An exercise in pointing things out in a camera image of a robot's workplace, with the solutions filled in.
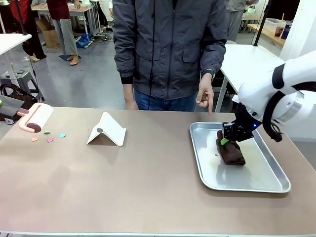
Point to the clear plastic container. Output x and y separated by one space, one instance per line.
274 22

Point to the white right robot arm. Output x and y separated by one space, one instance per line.
254 98

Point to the person's left forearm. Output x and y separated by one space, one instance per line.
212 64

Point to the blue bag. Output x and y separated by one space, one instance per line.
84 40

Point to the bystander in grey outfit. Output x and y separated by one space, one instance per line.
234 22

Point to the white folded roller stand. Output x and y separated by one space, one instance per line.
111 130

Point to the wooden table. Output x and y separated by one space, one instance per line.
269 33

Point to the large white table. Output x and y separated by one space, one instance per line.
247 61

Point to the bystander in grey trousers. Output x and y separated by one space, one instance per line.
66 37

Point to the black wristwatch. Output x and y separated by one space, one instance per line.
212 77

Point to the person's left hand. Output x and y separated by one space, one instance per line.
206 91

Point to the dark blue floor mat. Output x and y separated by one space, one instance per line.
64 57

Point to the brown cloth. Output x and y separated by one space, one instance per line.
232 155

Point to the dark blue cup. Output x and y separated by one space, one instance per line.
286 30

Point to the grey metal stool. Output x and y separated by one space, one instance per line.
24 75

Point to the person's right hand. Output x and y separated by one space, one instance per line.
130 97

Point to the pink lint roller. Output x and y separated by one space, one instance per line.
40 116

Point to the green paper scrap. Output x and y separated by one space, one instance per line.
47 132

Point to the black pole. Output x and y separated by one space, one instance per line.
21 17
261 23

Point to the bystander in dark clothes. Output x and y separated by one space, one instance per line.
29 29

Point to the small white table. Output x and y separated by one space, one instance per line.
12 42

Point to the clear drink cup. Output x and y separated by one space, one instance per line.
279 29

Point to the silver metal tray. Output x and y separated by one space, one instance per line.
247 177

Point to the white desk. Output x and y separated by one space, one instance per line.
84 8

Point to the person in grey jacket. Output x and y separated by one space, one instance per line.
168 49

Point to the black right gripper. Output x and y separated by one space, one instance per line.
247 119

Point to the orange paper scrap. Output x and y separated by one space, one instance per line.
34 139

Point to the cardboard box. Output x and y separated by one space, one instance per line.
50 38

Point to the person's right forearm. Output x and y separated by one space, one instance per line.
124 74

